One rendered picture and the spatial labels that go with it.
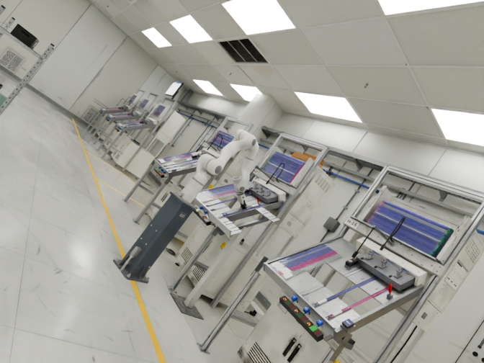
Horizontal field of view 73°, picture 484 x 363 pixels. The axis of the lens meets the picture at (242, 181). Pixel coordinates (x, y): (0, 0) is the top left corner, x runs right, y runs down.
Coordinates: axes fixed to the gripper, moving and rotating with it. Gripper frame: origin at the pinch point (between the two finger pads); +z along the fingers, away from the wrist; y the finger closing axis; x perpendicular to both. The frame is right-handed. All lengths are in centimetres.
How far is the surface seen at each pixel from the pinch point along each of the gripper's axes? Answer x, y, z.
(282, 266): 22, -95, -4
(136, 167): 30, 460, 81
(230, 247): 34, -36, 8
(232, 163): -57, 135, 13
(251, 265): 9, -10, 59
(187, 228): 29, 135, 79
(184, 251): 57, 50, 51
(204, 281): 63, -35, 28
